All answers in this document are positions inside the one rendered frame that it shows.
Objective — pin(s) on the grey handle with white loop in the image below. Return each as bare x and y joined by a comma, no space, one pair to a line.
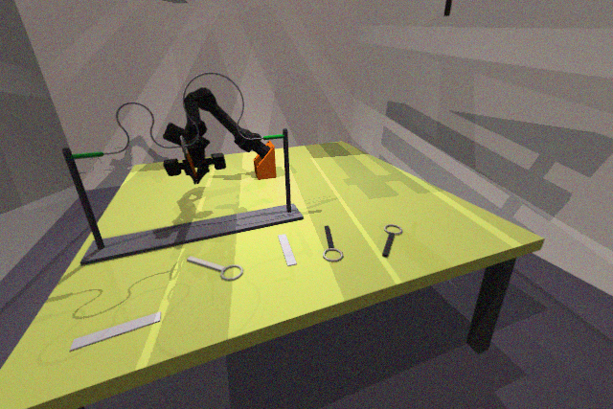
389,239
330,244

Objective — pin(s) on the white ring with flat handle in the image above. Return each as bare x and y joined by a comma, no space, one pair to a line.
209,265

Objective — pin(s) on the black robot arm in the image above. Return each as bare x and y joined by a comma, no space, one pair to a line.
203,99

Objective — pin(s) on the orange handle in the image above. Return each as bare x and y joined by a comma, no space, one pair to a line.
188,156

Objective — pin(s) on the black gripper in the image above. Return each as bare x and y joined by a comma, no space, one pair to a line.
173,168

